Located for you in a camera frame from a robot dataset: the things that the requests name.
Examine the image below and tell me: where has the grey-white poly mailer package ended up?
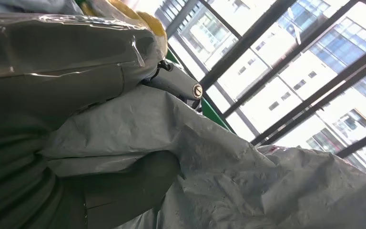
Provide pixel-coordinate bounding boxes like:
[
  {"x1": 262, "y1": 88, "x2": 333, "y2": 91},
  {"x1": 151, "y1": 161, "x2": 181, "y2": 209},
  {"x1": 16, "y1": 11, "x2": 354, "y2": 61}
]
[{"x1": 39, "y1": 84, "x2": 366, "y2": 229}]

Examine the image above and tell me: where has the green crate with yellow coils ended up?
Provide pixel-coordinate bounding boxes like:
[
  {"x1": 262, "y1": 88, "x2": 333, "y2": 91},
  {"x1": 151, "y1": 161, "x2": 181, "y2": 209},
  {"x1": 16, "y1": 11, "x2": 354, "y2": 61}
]
[{"x1": 165, "y1": 47, "x2": 234, "y2": 134}]

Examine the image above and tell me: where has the yellow wire coil with label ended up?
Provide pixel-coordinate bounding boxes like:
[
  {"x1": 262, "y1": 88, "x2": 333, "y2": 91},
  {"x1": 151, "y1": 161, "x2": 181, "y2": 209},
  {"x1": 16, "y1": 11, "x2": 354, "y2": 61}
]
[{"x1": 81, "y1": 0, "x2": 168, "y2": 58}]

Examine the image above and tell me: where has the black window frame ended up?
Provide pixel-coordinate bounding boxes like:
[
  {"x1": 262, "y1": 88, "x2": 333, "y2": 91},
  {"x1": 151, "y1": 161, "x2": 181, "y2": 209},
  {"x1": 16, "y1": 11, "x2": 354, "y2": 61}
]
[{"x1": 154, "y1": 0, "x2": 366, "y2": 190}]

